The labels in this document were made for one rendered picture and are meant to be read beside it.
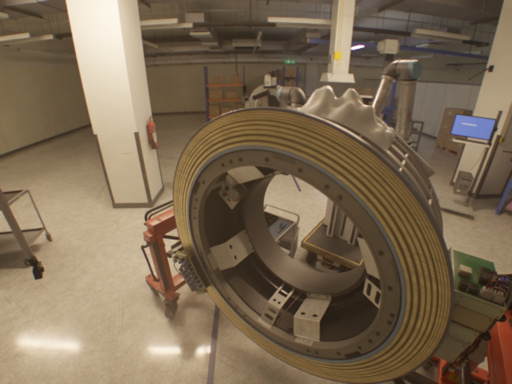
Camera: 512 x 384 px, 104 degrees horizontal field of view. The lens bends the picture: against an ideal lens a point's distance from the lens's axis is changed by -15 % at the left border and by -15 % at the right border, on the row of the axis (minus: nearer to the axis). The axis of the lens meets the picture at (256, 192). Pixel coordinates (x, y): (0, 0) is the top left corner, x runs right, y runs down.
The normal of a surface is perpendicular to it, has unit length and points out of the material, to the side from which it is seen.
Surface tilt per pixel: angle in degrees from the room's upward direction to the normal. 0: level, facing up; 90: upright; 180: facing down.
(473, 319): 90
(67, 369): 0
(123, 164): 90
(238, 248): 63
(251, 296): 24
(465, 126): 90
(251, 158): 90
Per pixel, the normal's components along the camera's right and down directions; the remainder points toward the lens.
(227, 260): -0.11, 0.20
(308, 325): -0.70, -0.21
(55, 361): 0.00, -0.90
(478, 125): -0.60, 0.35
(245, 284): 0.44, -0.60
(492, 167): 0.05, 0.44
